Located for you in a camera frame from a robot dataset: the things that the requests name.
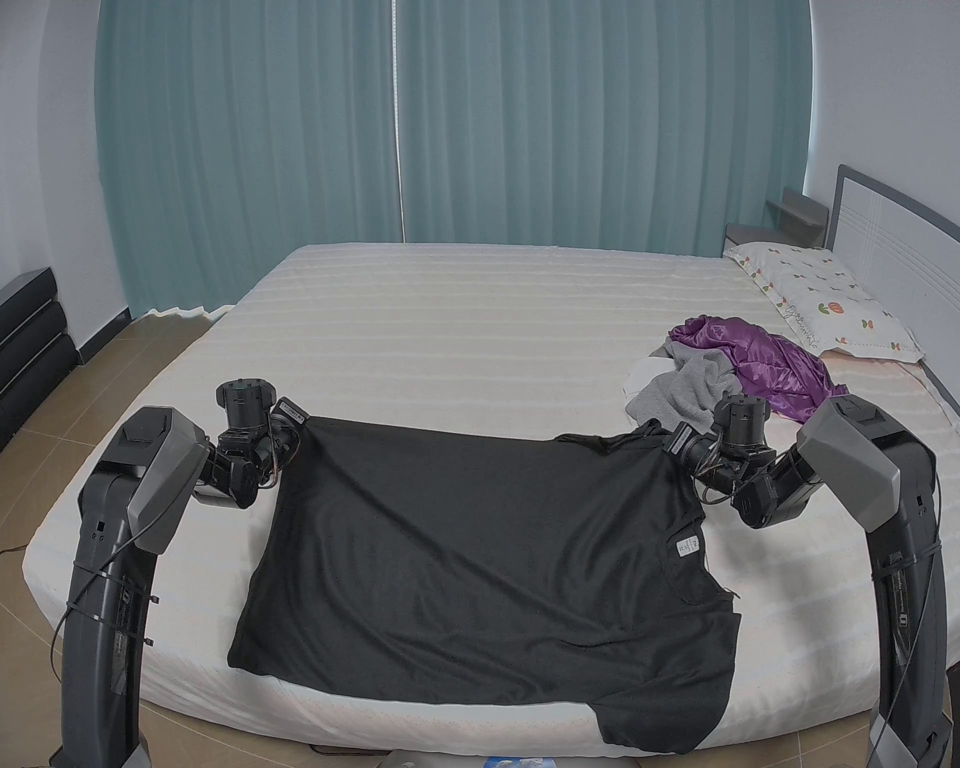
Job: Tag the blue-green curtain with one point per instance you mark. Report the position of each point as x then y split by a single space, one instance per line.
247 142
600 127

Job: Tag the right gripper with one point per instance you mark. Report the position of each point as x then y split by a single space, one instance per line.
688 446

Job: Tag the black chest of drawers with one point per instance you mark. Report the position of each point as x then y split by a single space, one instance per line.
30 345

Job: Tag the black T-shirt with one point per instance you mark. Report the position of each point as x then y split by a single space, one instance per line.
480 570

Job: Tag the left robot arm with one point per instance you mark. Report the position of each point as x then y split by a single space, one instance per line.
157 465

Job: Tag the grey bedside table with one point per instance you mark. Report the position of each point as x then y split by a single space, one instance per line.
795 217

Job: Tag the white printed pillow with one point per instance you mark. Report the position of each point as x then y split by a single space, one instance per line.
825 300

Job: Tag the bed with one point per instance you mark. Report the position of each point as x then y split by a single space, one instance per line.
465 345

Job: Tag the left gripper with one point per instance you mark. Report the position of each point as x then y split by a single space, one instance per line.
289 427

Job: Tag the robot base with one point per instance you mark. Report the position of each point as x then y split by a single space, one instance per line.
480 761

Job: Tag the white garment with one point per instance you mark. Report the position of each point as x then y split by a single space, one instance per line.
645 371

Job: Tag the grey garment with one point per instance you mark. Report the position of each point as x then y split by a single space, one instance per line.
682 390

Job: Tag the purple satin garment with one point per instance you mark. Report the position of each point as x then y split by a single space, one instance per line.
772 360

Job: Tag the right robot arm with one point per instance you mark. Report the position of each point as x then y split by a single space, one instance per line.
855 457

